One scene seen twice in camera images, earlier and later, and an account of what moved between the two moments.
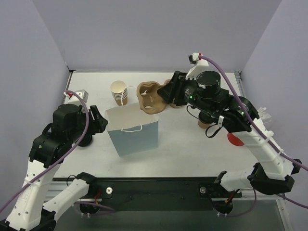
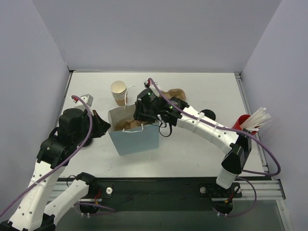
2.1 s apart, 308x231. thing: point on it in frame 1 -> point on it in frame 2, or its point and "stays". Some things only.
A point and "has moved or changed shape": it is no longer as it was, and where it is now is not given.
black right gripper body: (177, 87) -> (140, 113)
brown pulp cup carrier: (150, 102) has moved or changed shape
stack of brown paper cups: (117, 87) stays
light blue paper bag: (133, 131) stays
